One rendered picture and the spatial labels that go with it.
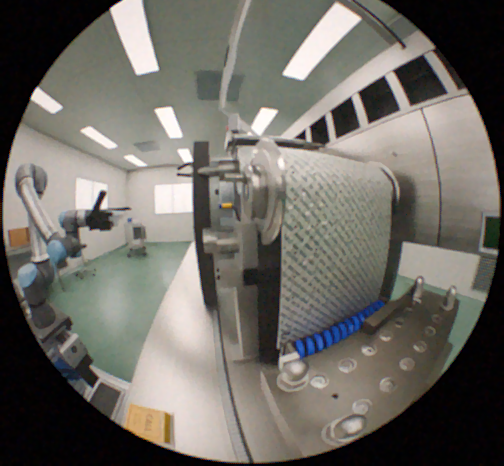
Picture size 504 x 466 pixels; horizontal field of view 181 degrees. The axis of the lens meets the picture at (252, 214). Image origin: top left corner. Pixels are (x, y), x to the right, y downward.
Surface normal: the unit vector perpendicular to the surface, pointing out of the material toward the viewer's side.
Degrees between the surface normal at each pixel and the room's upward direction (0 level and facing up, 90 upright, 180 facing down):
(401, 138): 90
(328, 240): 90
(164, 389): 0
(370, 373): 0
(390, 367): 0
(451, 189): 90
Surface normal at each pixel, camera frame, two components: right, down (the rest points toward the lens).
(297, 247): 0.24, 0.04
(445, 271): -0.97, 0.04
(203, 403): -0.04, -1.00
